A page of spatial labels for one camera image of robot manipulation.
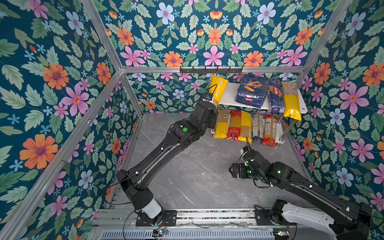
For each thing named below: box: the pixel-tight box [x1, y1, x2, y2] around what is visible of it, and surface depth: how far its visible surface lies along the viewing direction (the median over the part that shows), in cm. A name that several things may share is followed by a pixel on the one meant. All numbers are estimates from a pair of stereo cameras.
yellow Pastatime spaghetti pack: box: [209, 74, 229, 109], surface depth 73 cm
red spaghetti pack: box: [226, 110, 241, 142], surface depth 103 cm
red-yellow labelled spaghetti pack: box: [262, 114, 278, 148], surface depth 98 cm
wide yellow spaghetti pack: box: [213, 109, 231, 140], surface depth 102 cm
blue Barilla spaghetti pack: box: [268, 79, 285, 114], surface depth 78 cm
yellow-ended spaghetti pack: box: [281, 81, 302, 121], surface depth 76 cm
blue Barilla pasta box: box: [235, 74, 269, 109], surface depth 77 cm
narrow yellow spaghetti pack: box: [237, 110, 253, 144], surface depth 103 cm
